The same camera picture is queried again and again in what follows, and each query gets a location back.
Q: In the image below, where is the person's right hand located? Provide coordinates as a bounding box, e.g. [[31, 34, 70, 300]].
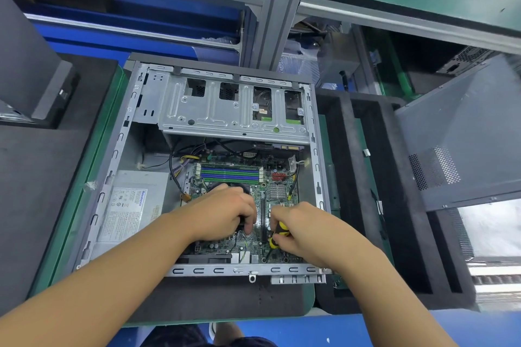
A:
[[270, 201, 361, 267]]

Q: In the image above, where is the person's left hand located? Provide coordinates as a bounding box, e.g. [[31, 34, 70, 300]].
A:
[[181, 184, 259, 245]]

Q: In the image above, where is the yellow black handled screwdriver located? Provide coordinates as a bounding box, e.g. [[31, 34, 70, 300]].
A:
[[267, 219, 288, 251]]

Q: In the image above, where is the green motherboard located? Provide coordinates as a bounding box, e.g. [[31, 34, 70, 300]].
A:
[[175, 151, 306, 266]]

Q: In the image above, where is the dark grey computer case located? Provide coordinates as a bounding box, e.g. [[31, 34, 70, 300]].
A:
[[72, 54, 333, 285]]

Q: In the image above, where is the grey case side panel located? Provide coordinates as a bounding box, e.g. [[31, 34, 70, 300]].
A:
[[395, 54, 521, 212]]

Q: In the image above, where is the distant computer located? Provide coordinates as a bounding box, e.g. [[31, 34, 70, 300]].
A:
[[435, 46, 498, 75]]

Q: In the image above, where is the silver computer case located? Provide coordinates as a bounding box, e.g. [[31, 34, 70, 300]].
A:
[[0, 0, 80, 128]]

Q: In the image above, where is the person's right forearm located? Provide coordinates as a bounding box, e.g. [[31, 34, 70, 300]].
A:
[[332, 239, 459, 347]]

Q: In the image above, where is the person's left forearm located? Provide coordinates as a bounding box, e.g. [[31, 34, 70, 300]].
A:
[[0, 211, 206, 347]]

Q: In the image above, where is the black divided foam tray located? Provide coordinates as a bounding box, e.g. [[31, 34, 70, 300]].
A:
[[313, 89, 477, 315]]

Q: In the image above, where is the silver power supply unit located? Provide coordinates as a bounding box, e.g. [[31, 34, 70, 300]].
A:
[[90, 168, 172, 258]]

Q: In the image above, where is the clear plastic bag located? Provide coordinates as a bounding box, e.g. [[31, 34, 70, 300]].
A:
[[277, 42, 327, 87]]

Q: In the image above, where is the grey metal conveyor plate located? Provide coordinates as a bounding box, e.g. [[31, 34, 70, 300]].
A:
[[456, 198, 521, 258]]

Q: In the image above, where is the blue plastic crate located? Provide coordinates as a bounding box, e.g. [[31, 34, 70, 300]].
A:
[[24, 1, 253, 67]]

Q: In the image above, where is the aluminium conveyor frame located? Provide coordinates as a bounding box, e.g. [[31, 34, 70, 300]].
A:
[[468, 255, 521, 307]]

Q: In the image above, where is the thick aluminium frame post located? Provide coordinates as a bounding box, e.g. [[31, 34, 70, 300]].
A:
[[248, 0, 317, 71]]

